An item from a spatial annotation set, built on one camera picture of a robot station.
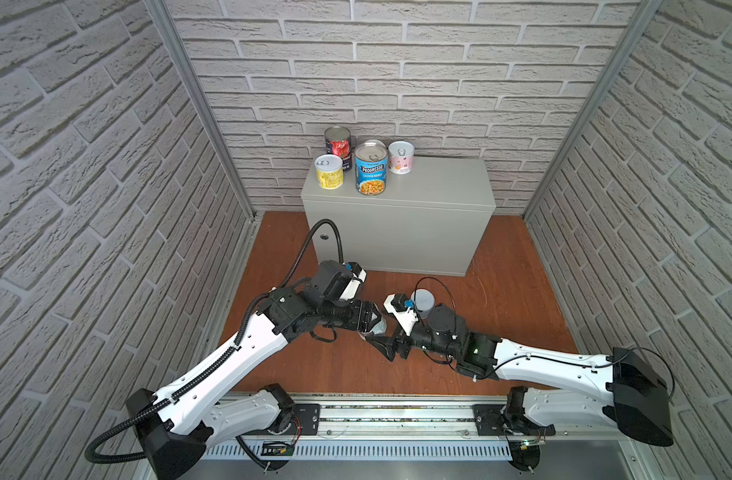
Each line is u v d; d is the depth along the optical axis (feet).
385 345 2.02
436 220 2.67
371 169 2.33
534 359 1.66
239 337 1.42
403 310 1.99
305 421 2.41
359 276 2.15
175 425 1.22
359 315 1.96
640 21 2.31
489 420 2.43
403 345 2.03
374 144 2.43
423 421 2.48
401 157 2.60
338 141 2.49
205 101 2.82
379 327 2.23
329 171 2.46
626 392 1.37
